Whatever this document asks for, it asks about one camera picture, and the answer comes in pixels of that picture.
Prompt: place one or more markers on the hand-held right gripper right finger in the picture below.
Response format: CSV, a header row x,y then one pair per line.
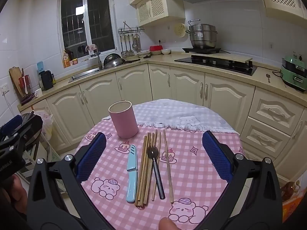
x,y
217,155

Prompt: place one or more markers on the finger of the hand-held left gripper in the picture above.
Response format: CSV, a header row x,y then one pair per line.
x,y
30,131
10,123

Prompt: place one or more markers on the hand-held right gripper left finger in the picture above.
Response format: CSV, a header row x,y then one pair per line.
x,y
92,155

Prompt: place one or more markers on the light blue sheathed knife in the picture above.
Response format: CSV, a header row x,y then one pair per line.
x,y
131,172

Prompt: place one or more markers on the pink cylindrical utensil holder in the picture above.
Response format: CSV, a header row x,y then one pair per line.
x,y
124,122

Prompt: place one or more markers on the wooden chopstick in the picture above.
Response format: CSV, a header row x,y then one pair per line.
x,y
168,165

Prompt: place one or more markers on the bundle of wooden chopsticks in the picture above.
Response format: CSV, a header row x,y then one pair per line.
x,y
144,172

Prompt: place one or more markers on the holder with red utensils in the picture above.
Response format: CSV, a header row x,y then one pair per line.
x,y
26,83

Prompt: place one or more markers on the person's left hand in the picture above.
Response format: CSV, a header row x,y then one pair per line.
x,y
18,194

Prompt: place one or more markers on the person's right hand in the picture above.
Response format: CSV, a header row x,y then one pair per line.
x,y
168,224

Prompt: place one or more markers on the white plastic bag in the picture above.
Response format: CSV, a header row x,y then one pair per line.
x,y
46,124

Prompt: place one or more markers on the pink checkered cartoon tablecloth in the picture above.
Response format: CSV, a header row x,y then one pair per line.
x,y
191,184

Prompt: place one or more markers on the white mug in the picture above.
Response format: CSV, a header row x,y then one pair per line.
x,y
38,93

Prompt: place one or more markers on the wooden cutting board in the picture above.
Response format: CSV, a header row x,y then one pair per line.
x,y
14,79

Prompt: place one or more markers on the black kettle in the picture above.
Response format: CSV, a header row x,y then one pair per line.
x,y
46,80

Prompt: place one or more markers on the small dark condiment bottle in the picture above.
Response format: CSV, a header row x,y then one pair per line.
x,y
53,79

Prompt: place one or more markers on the cream base cabinets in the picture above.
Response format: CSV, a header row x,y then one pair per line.
x,y
227,95

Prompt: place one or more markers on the light blue box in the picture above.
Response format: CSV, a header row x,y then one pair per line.
x,y
40,66

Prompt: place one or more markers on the white checkered fringed cloth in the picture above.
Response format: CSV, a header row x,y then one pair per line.
x,y
168,112

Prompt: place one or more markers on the stainless steel sink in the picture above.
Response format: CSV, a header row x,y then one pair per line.
x,y
84,75

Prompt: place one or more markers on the orange labelled bottle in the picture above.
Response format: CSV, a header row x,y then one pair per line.
x,y
66,61

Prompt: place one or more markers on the small jar with red label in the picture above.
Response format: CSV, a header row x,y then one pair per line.
x,y
75,61

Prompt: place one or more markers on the beige stone countertop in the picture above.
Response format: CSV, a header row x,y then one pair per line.
x,y
261,79

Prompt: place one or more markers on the black gas hob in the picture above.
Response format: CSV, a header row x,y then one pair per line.
x,y
230,67

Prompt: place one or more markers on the small metal spoon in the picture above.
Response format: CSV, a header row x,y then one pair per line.
x,y
268,76

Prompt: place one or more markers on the metal colander bowl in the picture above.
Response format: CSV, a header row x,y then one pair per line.
x,y
114,62

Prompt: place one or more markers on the metal faucet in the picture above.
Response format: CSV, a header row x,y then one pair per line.
x,y
98,60

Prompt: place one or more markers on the black induction cooker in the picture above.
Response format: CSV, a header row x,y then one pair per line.
x,y
201,50

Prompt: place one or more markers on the hanging metal ladle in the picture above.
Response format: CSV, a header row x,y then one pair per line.
x,y
122,52

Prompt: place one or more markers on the hanging metal slotted spoon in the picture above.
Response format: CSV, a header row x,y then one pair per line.
x,y
127,52

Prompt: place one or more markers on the green electric cooker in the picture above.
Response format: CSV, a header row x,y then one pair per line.
x,y
293,75

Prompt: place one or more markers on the hanging metal spatula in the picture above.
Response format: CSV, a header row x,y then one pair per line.
x,y
131,51

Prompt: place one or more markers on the white bowl with dark rim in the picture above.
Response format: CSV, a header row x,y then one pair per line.
x,y
143,54

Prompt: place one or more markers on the hanging metal skimmer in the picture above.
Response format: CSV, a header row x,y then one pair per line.
x,y
138,45

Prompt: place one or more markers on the stainless steel steamer pot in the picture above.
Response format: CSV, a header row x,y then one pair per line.
x,y
202,37

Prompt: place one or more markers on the kitchen window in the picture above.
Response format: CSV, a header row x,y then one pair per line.
x,y
72,16

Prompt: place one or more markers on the red container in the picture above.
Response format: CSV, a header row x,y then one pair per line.
x,y
156,48

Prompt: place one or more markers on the yellow round perforated mat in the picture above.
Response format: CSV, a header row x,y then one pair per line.
x,y
180,30

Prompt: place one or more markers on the wall socket panel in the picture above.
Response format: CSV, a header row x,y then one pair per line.
x,y
4,89

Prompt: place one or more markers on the white wall socket with plug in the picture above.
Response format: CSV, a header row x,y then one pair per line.
x,y
162,42

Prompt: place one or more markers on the wall mounted utensil rack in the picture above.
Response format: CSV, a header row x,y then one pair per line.
x,y
130,30

